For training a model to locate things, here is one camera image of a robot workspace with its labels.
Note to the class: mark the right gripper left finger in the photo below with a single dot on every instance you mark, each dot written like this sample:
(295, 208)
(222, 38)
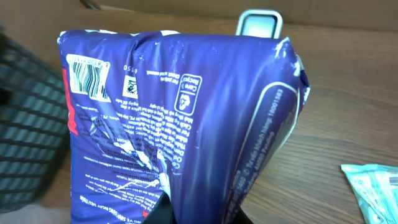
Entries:
(162, 213)

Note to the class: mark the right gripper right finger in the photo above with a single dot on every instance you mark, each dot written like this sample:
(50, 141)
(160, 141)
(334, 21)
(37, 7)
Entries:
(241, 217)

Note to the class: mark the purple Carefree pad pack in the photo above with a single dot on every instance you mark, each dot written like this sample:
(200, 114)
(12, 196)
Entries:
(195, 116)

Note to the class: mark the mint green wipes packet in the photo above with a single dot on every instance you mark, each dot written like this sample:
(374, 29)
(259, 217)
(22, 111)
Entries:
(375, 188)

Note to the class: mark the white barcode scanner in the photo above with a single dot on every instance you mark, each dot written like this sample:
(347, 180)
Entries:
(265, 23)

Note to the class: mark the grey plastic shopping basket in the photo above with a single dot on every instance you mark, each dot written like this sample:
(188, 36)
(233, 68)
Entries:
(34, 133)

